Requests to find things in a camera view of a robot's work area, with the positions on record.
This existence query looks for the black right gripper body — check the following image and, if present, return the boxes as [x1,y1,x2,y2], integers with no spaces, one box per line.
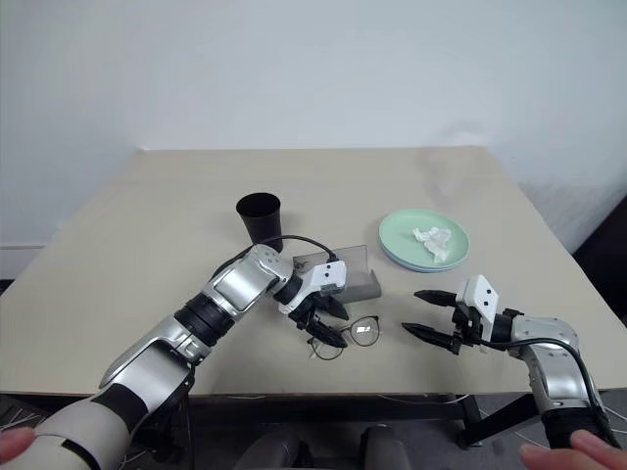
[450,303,487,356]

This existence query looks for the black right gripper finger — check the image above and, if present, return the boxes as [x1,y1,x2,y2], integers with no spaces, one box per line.
[401,322,462,354]
[413,289,459,308]

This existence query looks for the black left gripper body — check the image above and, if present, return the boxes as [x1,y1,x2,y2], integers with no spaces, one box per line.
[287,291,341,339]

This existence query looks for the black thin-rimmed glasses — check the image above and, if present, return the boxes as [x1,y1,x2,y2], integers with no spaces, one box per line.
[307,314,383,362]

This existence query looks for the translucent grey glasses case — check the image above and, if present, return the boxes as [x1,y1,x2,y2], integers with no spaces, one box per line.
[292,244,383,305]

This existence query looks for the black plastic cup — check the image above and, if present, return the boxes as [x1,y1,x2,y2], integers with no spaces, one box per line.
[235,192,283,253]

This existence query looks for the person's right hand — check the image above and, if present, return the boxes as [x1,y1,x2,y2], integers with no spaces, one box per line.
[519,430,627,470]

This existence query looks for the person's left hand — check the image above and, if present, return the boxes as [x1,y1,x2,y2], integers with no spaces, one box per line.
[0,427,36,470]

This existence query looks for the light blue plate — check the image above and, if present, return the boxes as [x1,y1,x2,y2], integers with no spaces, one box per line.
[378,244,464,274]

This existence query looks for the mint green plate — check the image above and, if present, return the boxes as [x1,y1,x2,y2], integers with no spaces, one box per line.
[377,208,471,271]

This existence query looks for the crumpled white tissue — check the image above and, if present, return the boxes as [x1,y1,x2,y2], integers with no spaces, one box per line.
[410,225,453,265]

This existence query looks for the dark grey rounded shape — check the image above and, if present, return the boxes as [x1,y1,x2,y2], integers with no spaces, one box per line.
[236,427,315,470]
[359,424,409,470]

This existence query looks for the black furniture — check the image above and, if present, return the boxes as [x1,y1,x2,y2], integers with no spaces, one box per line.
[571,194,627,317]

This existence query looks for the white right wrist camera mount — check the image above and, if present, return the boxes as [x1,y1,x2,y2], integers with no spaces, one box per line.
[455,274,502,340]

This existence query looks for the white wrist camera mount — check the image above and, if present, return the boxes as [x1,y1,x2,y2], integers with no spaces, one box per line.
[277,260,348,315]
[455,274,502,340]

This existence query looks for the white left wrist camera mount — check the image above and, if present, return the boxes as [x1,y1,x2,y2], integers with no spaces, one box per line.
[277,260,348,315]

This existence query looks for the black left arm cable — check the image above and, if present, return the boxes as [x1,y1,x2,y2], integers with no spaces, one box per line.
[252,235,339,263]

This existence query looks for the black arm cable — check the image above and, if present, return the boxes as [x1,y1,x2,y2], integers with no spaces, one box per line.
[482,337,614,445]
[252,235,339,263]

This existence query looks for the black table frame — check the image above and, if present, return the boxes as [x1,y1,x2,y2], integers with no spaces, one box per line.
[188,391,538,449]

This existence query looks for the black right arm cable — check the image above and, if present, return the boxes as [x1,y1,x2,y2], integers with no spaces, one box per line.
[482,337,614,445]

